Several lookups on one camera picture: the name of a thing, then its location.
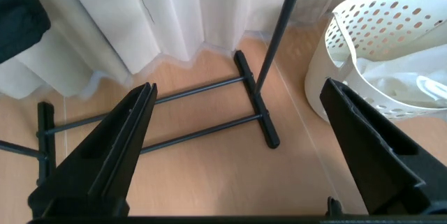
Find black clothes rack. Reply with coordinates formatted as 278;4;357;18
0;0;308;186

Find heap of clothes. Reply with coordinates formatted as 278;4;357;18
356;44;447;110

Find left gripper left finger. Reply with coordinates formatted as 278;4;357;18
27;82;159;218

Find white curtain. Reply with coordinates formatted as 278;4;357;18
0;0;447;100

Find black shorts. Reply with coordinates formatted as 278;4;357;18
0;0;156;64

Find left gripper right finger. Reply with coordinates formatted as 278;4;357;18
320;77;447;216

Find white laundry basket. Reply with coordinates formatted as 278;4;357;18
304;0;447;123

